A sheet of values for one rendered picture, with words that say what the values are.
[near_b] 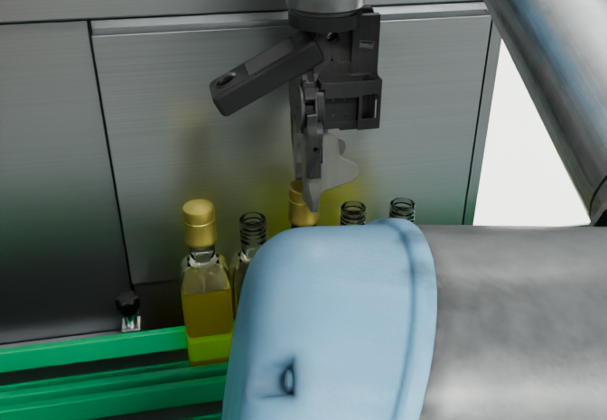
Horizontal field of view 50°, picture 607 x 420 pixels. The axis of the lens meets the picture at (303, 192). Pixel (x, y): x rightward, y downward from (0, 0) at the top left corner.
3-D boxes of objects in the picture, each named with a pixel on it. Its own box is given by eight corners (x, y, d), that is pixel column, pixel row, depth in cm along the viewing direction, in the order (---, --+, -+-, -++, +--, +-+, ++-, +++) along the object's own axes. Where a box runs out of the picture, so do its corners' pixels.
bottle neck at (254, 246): (265, 245, 76) (264, 210, 73) (268, 259, 73) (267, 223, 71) (239, 247, 75) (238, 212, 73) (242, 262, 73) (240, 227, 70)
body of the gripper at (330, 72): (379, 135, 66) (387, 16, 60) (296, 143, 64) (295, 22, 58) (359, 107, 72) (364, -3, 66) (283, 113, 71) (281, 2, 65)
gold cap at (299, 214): (315, 210, 75) (316, 176, 73) (322, 226, 72) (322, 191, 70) (285, 212, 75) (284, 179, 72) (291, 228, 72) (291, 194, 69)
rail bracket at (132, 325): (155, 345, 92) (144, 269, 85) (154, 380, 86) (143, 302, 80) (126, 349, 91) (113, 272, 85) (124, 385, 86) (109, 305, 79)
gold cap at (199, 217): (204, 252, 70) (200, 218, 68) (178, 243, 72) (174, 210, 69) (223, 237, 73) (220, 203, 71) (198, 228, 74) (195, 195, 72)
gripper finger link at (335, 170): (362, 217, 69) (362, 133, 66) (308, 223, 68) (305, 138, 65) (354, 206, 72) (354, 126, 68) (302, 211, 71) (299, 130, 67)
